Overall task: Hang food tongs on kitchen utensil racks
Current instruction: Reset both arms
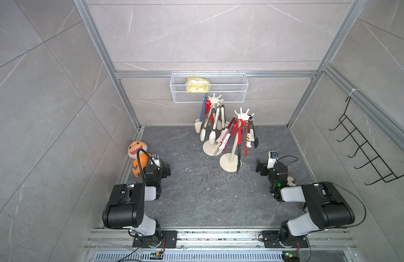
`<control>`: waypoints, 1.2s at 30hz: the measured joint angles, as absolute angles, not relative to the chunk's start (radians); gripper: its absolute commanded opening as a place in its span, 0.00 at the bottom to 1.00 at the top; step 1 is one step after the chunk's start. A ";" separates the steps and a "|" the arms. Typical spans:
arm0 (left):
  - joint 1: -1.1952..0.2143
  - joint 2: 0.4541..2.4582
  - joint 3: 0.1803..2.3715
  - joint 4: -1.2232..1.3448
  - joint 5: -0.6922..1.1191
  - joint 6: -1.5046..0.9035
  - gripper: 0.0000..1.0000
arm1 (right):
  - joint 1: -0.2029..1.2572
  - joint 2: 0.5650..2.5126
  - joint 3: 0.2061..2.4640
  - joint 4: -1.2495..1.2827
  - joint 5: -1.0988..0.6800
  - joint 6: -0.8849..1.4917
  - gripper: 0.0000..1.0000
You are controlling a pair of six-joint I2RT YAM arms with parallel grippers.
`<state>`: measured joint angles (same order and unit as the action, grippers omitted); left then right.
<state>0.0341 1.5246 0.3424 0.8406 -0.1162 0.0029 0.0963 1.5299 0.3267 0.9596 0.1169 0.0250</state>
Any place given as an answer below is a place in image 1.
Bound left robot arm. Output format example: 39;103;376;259
102;149;170;248

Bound orange shark plush toy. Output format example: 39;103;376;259
127;141;151;178

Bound brown white small toy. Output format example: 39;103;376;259
287;176;296;187

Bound cream utensil stand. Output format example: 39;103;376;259
216;108;253;172
200;93;224;156

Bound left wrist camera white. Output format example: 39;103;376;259
148;154;161;168

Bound red silicone tip tongs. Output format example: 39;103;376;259
230;119;247;158

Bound black wall hook rack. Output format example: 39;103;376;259
329;97;404;186

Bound pink tip small tongs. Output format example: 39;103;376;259
216;117;237;153

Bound cream tongs yellow dots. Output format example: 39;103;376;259
246;121;252;148

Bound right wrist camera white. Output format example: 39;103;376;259
267;151;278;169

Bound wide cream handle tongs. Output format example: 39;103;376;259
221;105;227;130

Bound blue handle cream tongs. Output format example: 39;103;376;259
194;93;209;134

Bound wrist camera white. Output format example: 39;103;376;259
148;154;161;168
267;151;278;169

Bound yellow packet in basket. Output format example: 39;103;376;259
186;77;211;93

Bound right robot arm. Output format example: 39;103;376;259
256;158;367;248

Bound white wire mesh basket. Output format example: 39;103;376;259
169;73;249;103

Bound black tip steel tongs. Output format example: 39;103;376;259
249;115;259;148

